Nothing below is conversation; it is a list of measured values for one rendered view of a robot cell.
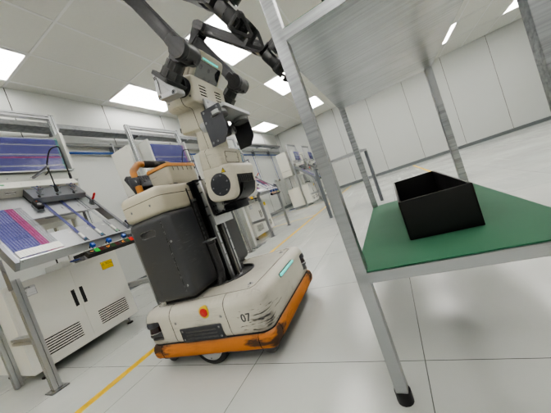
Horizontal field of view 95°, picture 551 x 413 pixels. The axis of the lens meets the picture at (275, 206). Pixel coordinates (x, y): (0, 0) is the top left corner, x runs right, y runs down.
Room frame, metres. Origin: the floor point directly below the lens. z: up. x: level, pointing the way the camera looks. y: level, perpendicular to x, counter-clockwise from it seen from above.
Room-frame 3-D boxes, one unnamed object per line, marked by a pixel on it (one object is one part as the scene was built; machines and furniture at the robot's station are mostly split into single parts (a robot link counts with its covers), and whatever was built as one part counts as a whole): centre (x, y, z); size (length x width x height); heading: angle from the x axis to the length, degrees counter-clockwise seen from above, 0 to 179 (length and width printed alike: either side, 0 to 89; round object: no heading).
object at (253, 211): (4.50, 0.41, 0.65); 1.01 x 0.73 x 1.29; 64
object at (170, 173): (1.38, 0.46, 0.87); 0.23 x 0.15 x 0.11; 158
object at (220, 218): (1.33, 0.18, 0.68); 0.28 x 0.27 x 0.25; 158
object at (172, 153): (3.26, 1.07, 1.52); 0.51 x 0.13 x 0.27; 154
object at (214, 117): (1.22, 0.08, 0.99); 0.28 x 0.16 x 0.22; 158
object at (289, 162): (7.76, -0.95, 0.95); 1.36 x 0.82 x 1.90; 64
